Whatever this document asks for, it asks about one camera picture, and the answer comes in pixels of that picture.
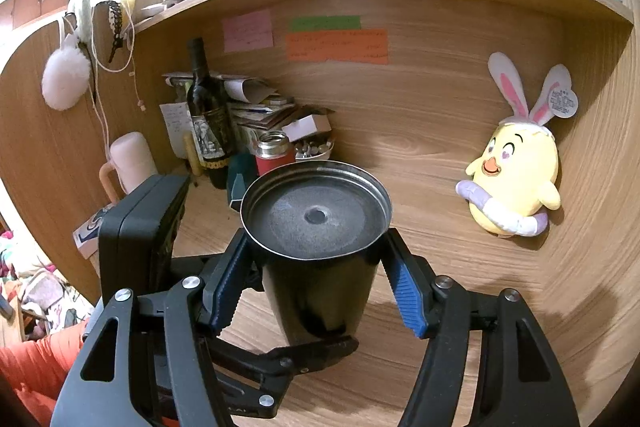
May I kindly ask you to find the black metal cup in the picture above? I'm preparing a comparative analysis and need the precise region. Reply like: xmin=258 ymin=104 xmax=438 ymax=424
xmin=240 ymin=160 xmax=393 ymax=345

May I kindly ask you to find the dark green hexagonal box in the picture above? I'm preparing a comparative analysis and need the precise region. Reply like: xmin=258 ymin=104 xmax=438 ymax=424
xmin=227 ymin=153 xmax=258 ymax=211

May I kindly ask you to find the dark wine bottle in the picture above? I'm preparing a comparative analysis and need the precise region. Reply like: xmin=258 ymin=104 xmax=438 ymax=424
xmin=188 ymin=38 xmax=238 ymax=190

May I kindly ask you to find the red thermos bottle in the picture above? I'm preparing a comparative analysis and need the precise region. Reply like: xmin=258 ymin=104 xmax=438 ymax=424
xmin=255 ymin=130 xmax=295 ymax=176

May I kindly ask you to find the stack of papers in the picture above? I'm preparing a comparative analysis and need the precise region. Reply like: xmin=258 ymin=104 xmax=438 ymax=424
xmin=160 ymin=72 xmax=335 ymax=158

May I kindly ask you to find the white fluffy pompom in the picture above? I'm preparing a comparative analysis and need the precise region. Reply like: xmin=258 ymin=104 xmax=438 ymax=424
xmin=41 ymin=34 xmax=91 ymax=112

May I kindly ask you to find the small metal bowl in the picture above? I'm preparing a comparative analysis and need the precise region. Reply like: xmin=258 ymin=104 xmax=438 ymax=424
xmin=294 ymin=139 xmax=334 ymax=161

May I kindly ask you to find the yellow chick plush toy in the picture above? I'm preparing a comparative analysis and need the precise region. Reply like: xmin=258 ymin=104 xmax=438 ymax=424
xmin=456 ymin=52 xmax=579 ymax=237

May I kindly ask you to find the small white cardboard box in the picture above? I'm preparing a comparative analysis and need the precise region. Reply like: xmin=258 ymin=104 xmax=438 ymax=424
xmin=282 ymin=114 xmax=332 ymax=142

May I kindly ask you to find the pink sticky note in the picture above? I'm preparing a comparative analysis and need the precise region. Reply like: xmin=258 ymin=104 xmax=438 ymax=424
xmin=221 ymin=9 xmax=273 ymax=53

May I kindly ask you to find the green sticky note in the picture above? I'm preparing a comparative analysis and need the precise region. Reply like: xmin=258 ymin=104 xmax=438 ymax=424
xmin=288 ymin=15 xmax=361 ymax=32

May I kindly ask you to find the orange sticky note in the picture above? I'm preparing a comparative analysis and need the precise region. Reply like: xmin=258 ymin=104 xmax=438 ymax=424
xmin=286 ymin=29 xmax=388 ymax=65

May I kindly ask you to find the pink mug with handle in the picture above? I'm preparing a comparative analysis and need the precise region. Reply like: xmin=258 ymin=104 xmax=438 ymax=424
xmin=99 ymin=131 xmax=158 ymax=204

